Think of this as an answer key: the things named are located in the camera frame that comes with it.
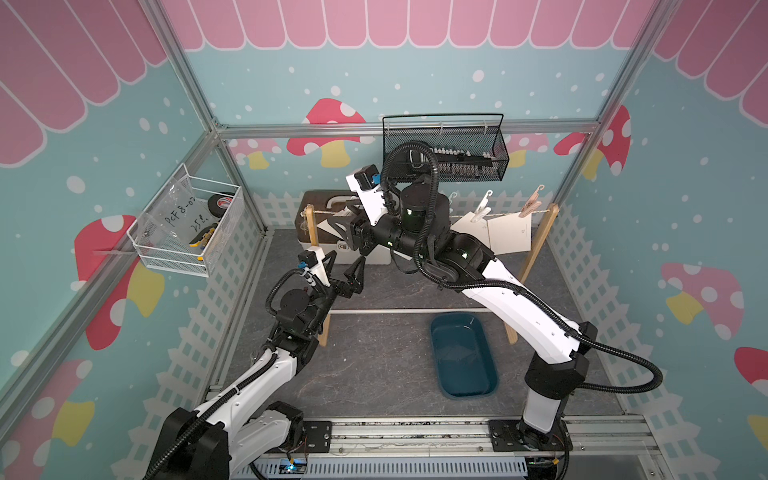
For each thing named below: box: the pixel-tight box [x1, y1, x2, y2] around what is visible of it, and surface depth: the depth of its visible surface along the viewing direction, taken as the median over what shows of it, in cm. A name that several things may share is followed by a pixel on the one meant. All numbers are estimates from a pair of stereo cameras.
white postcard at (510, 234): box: [487, 213, 532, 255], surface depth 68 cm
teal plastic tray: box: [430, 312, 499, 399], surface depth 88 cm
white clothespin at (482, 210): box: [470, 190, 493, 222], surface depth 64 cm
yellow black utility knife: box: [189, 223, 218, 249], surface depth 68 cm
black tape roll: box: [207, 194, 234, 218], surface depth 82 cm
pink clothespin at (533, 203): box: [519, 184, 545, 218], surface depth 62 cm
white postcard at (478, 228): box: [450, 211, 491, 248], surface depth 67 cm
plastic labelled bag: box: [149, 175, 217, 244], surface depth 69 cm
